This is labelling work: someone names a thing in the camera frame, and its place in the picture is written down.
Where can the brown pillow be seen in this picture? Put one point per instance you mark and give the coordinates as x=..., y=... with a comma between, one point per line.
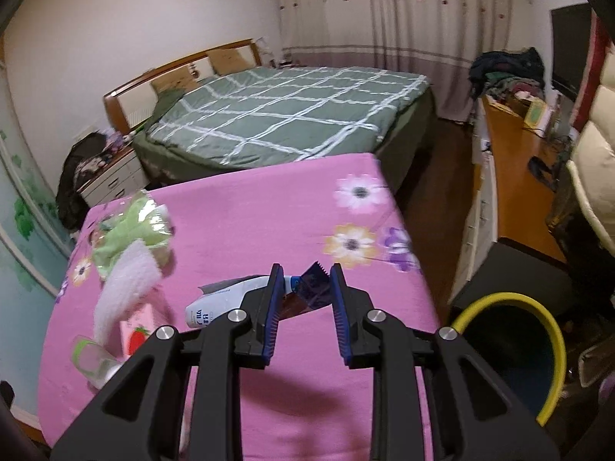
x=173, y=81

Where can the white nightstand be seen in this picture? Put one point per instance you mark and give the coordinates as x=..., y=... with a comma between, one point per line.
x=117, y=177

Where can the pile of dark clothes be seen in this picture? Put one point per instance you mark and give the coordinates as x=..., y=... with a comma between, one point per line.
x=504, y=69

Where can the leaf print wall panel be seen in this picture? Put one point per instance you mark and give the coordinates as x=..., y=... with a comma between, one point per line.
x=24, y=216

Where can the striped dotted curtain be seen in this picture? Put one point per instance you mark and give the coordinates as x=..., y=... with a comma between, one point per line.
x=384, y=19

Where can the clear plastic cup green print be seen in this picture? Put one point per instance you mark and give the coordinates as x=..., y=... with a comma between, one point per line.
x=91, y=360

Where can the black monitor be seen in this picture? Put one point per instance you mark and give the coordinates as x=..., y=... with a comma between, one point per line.
x=571, y=48

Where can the dark blue foil wrapper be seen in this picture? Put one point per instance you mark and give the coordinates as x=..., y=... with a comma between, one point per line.
x=312, y=290

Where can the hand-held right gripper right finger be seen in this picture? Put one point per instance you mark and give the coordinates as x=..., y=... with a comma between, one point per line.
x=342, y=317

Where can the green plastic wrapper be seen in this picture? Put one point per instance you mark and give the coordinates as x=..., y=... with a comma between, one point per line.
x=129, y=230

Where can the pink carton box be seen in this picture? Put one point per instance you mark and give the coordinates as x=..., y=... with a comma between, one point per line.
x=137, y=326

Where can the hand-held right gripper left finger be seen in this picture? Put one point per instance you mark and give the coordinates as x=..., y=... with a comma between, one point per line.
x=271, y=317

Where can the white fluffy towel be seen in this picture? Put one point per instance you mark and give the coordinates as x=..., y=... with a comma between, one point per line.
x=127, y=278

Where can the black bag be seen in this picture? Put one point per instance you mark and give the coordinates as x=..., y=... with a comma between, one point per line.
x=72, y=177

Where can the green plaid quilt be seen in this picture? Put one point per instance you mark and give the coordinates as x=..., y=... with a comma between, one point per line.
x=288, y=110

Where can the white squeeze tube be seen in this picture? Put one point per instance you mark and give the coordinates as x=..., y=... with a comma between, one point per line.
x=216, y=305

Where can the red patterned garment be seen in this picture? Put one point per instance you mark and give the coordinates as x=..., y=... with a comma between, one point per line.
x=598, y=72

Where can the wooden top white dresser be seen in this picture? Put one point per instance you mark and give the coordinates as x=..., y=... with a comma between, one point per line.
x=514, y=153

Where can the cream down jacket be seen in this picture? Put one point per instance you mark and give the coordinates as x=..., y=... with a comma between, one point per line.
x=596, y=163

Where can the yellow rimmed waste bin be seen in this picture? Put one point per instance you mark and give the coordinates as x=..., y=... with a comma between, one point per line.
x=509, y=296

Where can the wooden bed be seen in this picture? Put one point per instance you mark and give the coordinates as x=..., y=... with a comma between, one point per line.
x=125, y=101

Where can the pink floral tablecloth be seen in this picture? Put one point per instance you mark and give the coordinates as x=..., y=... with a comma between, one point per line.
x=250, y=221

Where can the green box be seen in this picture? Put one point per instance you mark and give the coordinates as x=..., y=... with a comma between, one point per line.
x=534, y=114

